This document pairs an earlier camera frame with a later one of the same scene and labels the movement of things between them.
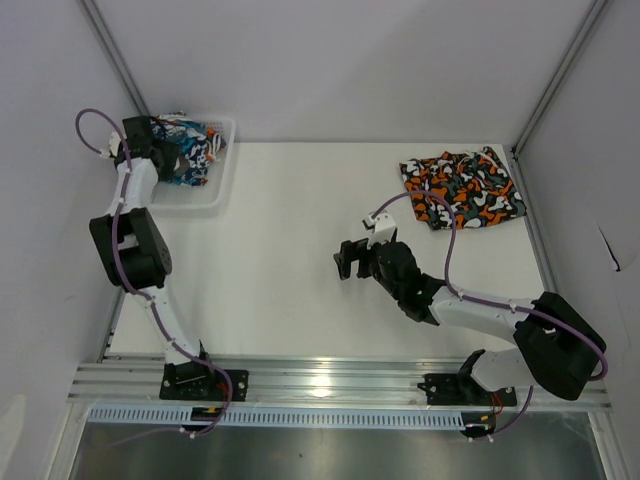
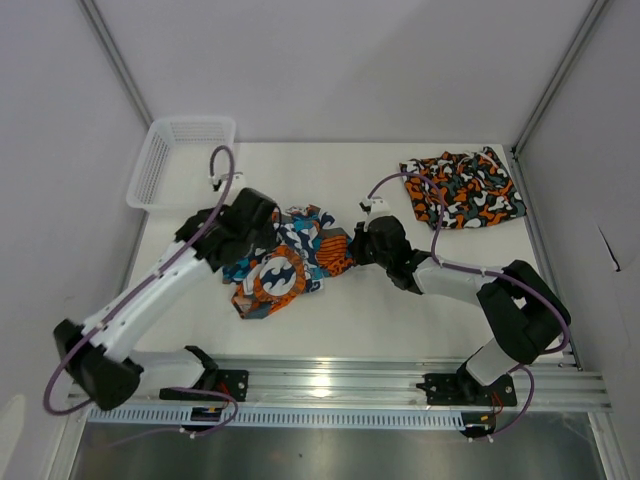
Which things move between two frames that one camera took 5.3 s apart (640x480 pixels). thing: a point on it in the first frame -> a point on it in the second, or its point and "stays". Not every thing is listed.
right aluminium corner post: (566, 65) stays
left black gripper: (171, 153) -> (265, 239)
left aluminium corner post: (114, 56) stays
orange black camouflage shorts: (475, 183) stays
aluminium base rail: (319, 385) stays
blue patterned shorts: (198, 145) -> (308, 249)
